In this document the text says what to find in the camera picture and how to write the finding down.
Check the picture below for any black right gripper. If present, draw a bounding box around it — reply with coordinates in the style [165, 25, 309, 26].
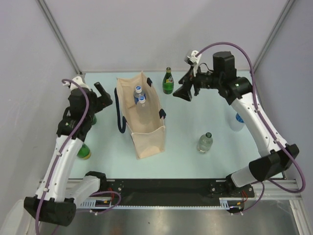
[173, 64, 222, 101]

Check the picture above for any blue label water bottle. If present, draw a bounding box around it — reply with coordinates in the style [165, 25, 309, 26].
[134, 85, 146, 104]

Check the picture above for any clear unlabelled plastic water bottle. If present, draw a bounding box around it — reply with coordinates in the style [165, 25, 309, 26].
[136, 96, 151, 125]

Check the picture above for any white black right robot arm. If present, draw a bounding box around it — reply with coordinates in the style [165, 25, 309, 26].
[173, 50, 299, 196]

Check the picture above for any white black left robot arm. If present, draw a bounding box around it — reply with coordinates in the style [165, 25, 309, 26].
[23, 80, 112, 226]

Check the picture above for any green Perrier bottle back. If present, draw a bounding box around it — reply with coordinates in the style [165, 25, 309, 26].
[162, 67, 174, 94]

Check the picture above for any green bottle far left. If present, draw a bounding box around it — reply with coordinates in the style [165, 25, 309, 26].
[91, 115, 97, 125]

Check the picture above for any green bottle front left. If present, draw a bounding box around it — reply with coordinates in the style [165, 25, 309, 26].
[77, 143, 91, 160]

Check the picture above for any clear glass bottle green cap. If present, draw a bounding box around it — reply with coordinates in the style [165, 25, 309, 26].
[197, 132, 213, 154]

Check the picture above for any blue label bottle right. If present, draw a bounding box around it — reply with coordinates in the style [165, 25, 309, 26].
[229, 113, 245, 132]

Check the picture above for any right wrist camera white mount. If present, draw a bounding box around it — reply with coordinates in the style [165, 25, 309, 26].
[184, 50, 202, 77]

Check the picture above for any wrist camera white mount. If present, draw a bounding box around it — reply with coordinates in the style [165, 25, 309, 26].
[62, 75, 91, 91]
[184, 50, 202, 77]

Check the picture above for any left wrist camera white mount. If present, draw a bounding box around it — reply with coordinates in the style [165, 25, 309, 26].
[62, 75, 91, 91]

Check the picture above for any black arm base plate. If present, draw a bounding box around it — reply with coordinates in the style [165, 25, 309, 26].
[104, 179, 255, 206]

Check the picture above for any white slotted cable duct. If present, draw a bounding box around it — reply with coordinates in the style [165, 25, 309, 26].
[78, 198, 244, 211]

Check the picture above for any aluminium corner post left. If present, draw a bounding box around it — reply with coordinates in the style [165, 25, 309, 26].
[36, 0, 82, 74]

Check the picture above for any aluminium corner post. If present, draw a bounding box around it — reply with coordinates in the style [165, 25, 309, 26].
[254, 0, 296, 70]
[36, 0, 82, 74]

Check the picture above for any aluminium corner post right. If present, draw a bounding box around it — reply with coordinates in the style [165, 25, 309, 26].
[254, 0, 296, 70]

